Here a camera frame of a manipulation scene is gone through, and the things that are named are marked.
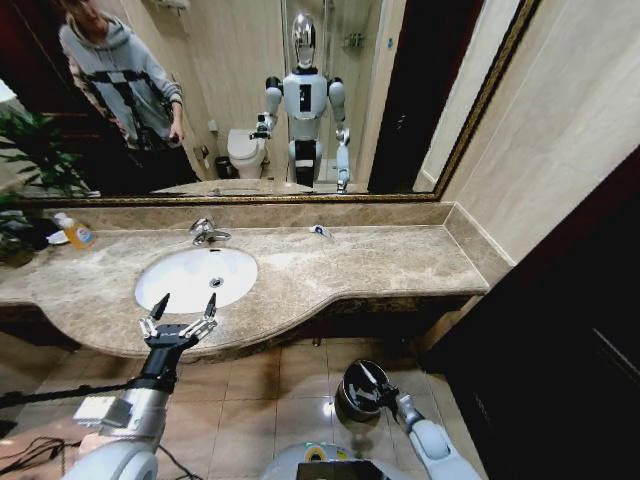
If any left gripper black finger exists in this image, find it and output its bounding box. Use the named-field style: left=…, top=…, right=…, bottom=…
left=138, top=292, right=172, bottom=342
left=185, top=292, right=220, bottom=343

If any black round trash bin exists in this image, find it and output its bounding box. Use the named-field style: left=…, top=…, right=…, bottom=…
left=333, top=358, right=399, bottom=429

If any white oval sink basin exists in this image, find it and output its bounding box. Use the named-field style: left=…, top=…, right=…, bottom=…
left=133, top=247, right=260, bottom=315

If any dark wooden vanity cabinet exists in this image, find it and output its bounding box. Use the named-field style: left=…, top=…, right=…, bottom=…
left=0, top=293, right=474, bottom=352

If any chrome faucet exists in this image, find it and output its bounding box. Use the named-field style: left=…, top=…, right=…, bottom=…
left=188, top=217, right=233, bottom=247

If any orange soap bottle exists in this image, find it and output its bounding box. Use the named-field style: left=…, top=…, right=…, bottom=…
left=53, top=212, right=97, bottom=251

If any white robot front shell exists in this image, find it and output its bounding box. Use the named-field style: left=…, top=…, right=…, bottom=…
left=258, top=442, right=401, bottom=480

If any dark wooden door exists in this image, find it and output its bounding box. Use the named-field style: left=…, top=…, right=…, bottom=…
left=424, top=144, right=640, bottom=480

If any green leafy plant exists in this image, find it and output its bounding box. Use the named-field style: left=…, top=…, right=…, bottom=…
left=0, top=110, right=91, bottom=266

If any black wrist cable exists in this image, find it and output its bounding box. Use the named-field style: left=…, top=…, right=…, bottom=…
left=0, top=382, right=147, bottom=409

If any thin black floor cable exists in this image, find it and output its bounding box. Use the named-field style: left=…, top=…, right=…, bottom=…
left=0, top=436, right=84, bottom=476

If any gold framed wall mirror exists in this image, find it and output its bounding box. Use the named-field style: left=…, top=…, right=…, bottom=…
left=0, top=0, right=544, bottom=204

